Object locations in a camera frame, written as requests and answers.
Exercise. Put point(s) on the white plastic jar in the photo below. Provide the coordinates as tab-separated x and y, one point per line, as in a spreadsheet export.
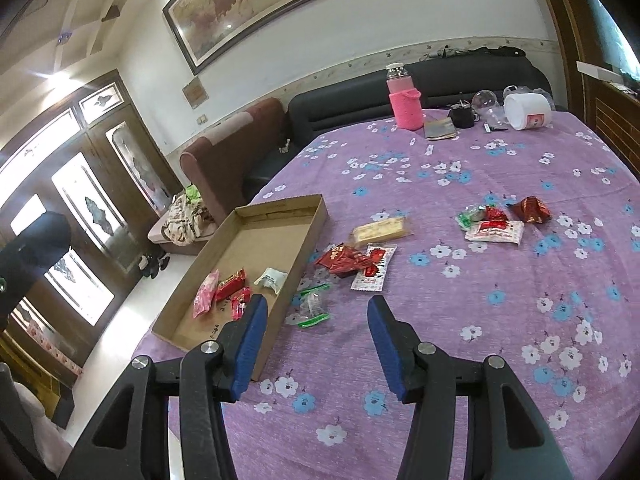
527	110

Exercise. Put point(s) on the pink packet in box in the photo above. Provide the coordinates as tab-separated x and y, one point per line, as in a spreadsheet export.
204	299

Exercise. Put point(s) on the green clear wrapper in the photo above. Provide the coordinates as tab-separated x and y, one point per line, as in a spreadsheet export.
312	308

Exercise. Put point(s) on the floral cloth pile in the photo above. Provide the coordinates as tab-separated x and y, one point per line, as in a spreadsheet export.
188	220

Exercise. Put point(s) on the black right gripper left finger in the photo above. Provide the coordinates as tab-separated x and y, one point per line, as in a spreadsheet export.
127	436

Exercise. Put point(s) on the yellow cake bar packet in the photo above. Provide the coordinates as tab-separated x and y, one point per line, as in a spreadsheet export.
380	231

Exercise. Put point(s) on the red packet in box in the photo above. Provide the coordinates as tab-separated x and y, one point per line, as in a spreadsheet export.
229	286

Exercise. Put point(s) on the white red flat packet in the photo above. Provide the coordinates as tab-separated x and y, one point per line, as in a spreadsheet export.
372	278

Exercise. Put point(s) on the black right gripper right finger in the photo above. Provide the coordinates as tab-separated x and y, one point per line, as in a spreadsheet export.
506	435

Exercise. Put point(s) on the wooden glass door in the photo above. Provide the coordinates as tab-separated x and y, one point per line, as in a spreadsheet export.
90	158

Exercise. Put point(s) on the brown cardboard box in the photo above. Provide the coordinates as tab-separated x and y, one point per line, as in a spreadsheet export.
279	235

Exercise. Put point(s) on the green clear candy packet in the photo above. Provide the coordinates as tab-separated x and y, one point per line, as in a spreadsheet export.
470	216

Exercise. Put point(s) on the wooden cabinet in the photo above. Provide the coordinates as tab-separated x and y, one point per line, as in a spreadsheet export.
611	113

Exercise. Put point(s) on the dark red foil snack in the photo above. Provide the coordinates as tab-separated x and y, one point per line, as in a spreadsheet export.
531	210

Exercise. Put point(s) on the pink sleeved bottle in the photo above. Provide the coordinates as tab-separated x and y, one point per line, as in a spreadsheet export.
405	98

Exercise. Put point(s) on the dark booklet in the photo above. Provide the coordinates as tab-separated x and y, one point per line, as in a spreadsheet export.
441	129

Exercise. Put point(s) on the clear plastic cup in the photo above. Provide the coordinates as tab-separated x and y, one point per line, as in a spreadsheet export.
487	107

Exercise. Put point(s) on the black small cup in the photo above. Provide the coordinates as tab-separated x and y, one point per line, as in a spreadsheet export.
462	115

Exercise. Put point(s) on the red cartoon snack packet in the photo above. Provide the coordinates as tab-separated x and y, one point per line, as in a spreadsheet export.
239	301

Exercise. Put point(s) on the white red snack packet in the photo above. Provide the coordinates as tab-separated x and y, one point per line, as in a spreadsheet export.
509	231

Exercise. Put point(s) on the red snack pile packet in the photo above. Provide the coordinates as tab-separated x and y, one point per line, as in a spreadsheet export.
343	260

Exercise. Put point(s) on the black sofa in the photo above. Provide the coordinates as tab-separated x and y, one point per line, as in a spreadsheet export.
438	82

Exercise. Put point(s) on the brown armchair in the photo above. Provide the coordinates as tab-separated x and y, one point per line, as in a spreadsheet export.
220	157

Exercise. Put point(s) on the white packet in box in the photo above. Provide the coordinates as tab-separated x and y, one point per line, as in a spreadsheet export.
273	279

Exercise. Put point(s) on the purple floral tablecloth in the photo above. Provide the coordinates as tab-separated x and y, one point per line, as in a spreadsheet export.
562	307

